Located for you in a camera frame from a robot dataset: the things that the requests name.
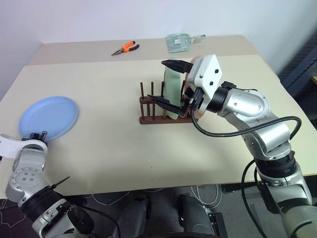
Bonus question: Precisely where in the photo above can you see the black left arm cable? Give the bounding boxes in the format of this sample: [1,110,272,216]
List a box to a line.
[81,207,120,238]

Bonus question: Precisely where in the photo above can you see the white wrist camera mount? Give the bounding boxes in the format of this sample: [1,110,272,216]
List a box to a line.
[192,54,223,115]
[0,133,48,161]

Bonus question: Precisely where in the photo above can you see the light green plate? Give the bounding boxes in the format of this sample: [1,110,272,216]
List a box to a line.
[162,55,184,120]

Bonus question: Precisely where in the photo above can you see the dark grey rounded right leg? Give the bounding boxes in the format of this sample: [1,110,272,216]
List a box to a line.
[176,193,216,238]

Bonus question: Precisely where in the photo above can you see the black pointed cable tie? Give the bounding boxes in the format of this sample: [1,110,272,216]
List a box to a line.
[51,176,71,190]

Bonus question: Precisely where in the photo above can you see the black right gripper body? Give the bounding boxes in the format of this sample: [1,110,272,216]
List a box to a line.
[178,58,205,118]

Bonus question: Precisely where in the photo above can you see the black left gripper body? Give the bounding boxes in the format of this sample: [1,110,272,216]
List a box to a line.
[28,130,48,143]

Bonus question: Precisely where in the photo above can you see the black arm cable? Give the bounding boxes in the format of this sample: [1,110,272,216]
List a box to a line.
[81,207,120,238]
[242,158,266,238]

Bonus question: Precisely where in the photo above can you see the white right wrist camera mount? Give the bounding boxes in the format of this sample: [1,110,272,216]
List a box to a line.
[192,54,223,115]

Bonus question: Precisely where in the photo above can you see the light blue plate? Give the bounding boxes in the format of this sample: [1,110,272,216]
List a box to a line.
[18,96,79,142]

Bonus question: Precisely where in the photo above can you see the black flat box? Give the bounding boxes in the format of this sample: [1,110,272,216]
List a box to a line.
[207,211,228,238]

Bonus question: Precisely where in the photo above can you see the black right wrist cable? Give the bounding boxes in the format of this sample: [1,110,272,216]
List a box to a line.
[190,87,303,145]

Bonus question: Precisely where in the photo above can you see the orange handled pliers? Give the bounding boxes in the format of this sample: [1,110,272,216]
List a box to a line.
[110,40,140,57]

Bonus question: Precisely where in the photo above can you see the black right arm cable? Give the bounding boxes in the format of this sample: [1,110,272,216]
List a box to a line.
[242,158,266,238]

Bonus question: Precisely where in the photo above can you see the white floor cable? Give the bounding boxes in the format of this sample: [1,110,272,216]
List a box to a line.
[91,184,224,212]

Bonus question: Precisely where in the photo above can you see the dark grey rounded leg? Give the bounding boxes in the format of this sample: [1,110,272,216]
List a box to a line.
[176,193,216,238]
[116,194,152,238]

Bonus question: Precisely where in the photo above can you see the brown wooden dish rack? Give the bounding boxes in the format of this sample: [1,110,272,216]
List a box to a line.
[139,81,199,125]

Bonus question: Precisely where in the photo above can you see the green plastic packet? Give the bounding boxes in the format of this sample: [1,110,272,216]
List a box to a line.
[165,33,207,54]

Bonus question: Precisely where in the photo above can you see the dark grey rounded left leg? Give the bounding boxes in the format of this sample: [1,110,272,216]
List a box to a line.
[116,194,152,238]

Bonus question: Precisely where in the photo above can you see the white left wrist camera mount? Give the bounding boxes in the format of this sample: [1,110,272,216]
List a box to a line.
[0,133,48,161]

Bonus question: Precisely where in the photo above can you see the dark blue metal frame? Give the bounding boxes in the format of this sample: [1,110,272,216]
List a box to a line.
[277,31,317,100]

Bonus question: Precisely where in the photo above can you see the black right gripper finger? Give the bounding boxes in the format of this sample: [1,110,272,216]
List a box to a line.
[161,59,194,74]
[147,94,181,115]

